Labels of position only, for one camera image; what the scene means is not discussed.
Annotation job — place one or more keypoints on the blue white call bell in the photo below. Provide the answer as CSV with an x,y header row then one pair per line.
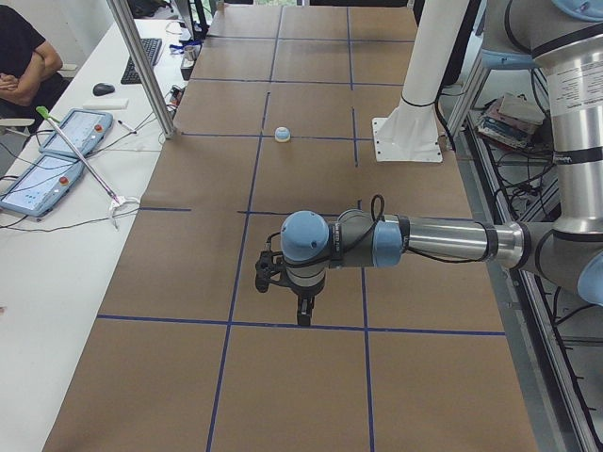
x,y
282,134

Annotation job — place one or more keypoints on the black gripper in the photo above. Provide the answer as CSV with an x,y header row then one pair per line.
x,y
306,296

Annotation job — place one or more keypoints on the black marker pen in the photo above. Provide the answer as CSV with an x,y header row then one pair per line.
x,y
127,127

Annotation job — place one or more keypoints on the stack of books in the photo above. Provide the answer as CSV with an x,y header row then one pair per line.
x,y
511,120

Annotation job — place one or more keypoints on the lower teach pendant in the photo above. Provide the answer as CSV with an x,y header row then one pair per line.
x,y
42,185

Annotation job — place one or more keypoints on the white flat block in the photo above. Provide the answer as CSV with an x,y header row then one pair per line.
x,y
106,104

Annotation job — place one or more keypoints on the metal cup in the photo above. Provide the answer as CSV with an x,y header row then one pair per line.
x,y
190,53

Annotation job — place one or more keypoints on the black computer mouse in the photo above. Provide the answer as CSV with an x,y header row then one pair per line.
x,y
102,89

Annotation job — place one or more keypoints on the long metal grabber stick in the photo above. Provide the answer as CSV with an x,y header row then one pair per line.
x,y
117,201

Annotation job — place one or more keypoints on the seated person in black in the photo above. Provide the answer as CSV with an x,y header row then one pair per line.
x,y
30,68

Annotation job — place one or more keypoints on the aluminium frame post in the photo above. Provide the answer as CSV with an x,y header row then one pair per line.
x,y
127,26

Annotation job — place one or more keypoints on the teach pendant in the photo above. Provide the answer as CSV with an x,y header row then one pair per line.
x,y
84,128
42,185

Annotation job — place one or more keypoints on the upper teach pendant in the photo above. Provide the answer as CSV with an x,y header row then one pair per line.
x,y
84,128

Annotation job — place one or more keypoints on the white camera pedestal column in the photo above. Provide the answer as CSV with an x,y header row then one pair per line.
x,y
410,132

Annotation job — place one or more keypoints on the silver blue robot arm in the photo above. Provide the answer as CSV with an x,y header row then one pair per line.
x,y
564,41

